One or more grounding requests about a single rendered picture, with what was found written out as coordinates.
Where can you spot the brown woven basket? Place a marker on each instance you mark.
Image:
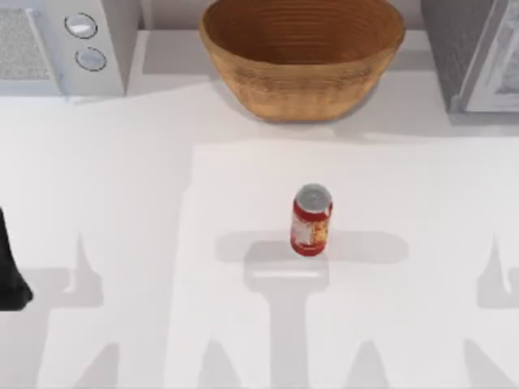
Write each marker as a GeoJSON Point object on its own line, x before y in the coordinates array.
{"type": "Point", "coordinates": [300, 77]}

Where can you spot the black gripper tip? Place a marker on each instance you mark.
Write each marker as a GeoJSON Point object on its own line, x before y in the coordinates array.
{"type": "Point", "coordinates": [10, 275]}

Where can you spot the red and white can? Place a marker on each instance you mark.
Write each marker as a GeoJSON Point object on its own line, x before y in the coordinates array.
{"type": "Point", "coordinates": [310, 227]}

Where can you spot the round grey microwave knob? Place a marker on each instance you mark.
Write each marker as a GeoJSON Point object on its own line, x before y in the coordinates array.
{"type": "Point", "coordinates": [80, 25]}
{"type": "Point", "coordinates": [91, 58]}

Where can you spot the pale microwave oven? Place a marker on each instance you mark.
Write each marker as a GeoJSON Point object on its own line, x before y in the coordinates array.
{"type": "Point", "coordinates": [61, 48]}

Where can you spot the grey cabinet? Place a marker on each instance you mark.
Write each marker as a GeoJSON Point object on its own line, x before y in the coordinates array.
{"type": "Point", "coordinates": [474, 56]}

